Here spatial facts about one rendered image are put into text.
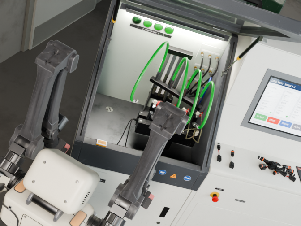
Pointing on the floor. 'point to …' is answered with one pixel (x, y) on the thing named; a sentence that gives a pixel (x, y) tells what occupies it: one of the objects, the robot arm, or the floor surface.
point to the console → (287, 219)
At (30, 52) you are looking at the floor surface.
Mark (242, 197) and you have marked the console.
